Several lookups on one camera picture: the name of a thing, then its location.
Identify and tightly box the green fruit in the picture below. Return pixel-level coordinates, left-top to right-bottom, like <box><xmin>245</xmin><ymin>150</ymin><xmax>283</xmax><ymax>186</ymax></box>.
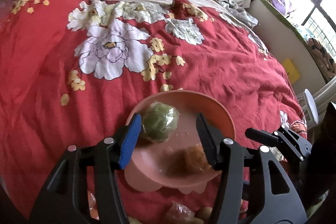
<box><xmin>140</xmin><ymin>101</ymin><xmax>180</xmax><ymax>143</ymax></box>

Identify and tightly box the pink plastic bowl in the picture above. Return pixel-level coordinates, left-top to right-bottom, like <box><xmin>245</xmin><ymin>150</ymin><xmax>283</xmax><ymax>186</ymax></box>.
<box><xmin>124</xmin><ymin>90</ymin><xmax>236</xmax><ymax>194</ymax></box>

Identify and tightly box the brown kiwi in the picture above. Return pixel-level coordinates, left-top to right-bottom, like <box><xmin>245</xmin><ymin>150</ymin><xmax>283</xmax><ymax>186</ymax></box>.
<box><xmin>195</xmin><ymin>207</ymin><xmax>213</xmax><ymax>222</ymax></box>

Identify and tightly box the small orange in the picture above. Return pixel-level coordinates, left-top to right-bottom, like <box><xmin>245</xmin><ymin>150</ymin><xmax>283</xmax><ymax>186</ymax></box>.
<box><xmin>163</xmin><ymin>201</ymin><xmax>194</xmax><ymax>224</ymax></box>

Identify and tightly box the white chair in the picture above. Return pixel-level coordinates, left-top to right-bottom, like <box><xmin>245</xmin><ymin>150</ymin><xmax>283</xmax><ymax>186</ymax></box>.
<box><xmin>296</xmin><ymin>77</ymin><xmax>335</xmax><ymax>129</ymax></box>

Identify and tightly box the yellow sticky note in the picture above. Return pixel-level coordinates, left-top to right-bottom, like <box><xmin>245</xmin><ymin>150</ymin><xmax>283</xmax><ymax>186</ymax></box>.
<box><xmin>282</xmin><ymin>59</ymin><xmax>301</xmax><ymax>84</ymax></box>

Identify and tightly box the red floral quilt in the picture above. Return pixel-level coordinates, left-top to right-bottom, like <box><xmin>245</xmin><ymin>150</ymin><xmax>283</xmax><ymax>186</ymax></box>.
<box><xmin>1</xmin><ymin>0</ymin><xmax>306</xmax><ymax>217</ymax></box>

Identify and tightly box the purple bag on sill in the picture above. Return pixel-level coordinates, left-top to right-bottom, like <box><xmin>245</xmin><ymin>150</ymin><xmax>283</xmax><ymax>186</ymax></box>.
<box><xmin>271</xmin><ymin>0</ymin><xmax>295</xmax><ymax>16</ymax></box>

